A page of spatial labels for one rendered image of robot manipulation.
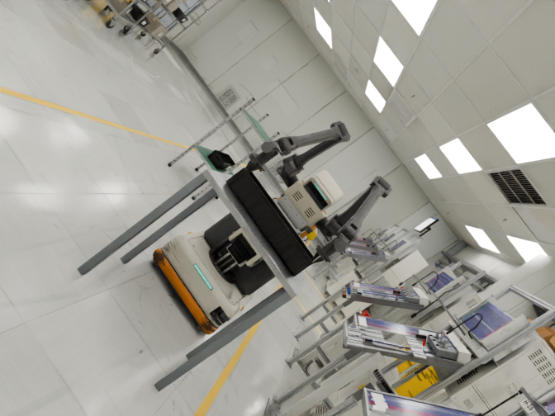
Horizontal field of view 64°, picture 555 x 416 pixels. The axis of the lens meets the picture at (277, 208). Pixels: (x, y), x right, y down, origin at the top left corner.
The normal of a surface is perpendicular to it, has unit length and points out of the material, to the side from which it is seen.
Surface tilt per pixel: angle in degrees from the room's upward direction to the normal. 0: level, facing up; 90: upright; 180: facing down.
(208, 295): 90
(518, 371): 90
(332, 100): 90
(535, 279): 90
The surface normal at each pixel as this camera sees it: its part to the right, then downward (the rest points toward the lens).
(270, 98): -0.14, 0.03
